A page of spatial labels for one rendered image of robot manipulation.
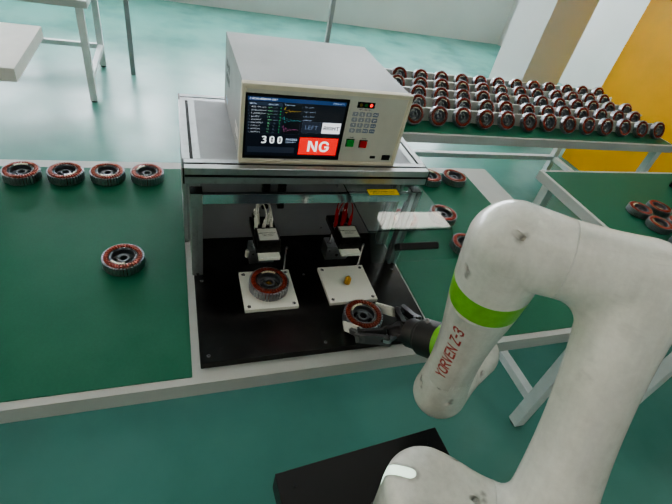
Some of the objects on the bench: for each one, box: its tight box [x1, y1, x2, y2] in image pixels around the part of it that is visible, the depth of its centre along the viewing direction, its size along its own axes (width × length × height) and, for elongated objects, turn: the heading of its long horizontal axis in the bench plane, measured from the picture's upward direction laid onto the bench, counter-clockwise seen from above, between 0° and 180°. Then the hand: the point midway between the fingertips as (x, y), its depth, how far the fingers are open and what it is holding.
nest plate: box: [317, 265, 378, 306], centre depth 135 cm, size 15×15×1 cm
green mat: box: [0, 166, 192, 403], centre depth 128 cm, size 94×61×1 cm, turn 4°
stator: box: [342, 299, 383, 329], centre depth 125 cm, size 11×11×4 cm
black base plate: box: [194, 233, 424, 369], centre depth 134 cm, size 47×64×2 cm
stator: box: [249, 267, 289, 302], centre depth 126 cm, size 11×11×4 cm
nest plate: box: [238, 269, 299, 313], centre depth 127 cm, size 15×15×1 cm
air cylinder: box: [321, 237, 347, 260], centre depth 144 cm, size 5×8×6 cm
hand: (363, 317), depth 124 cm, fingers open, 12 cm apart
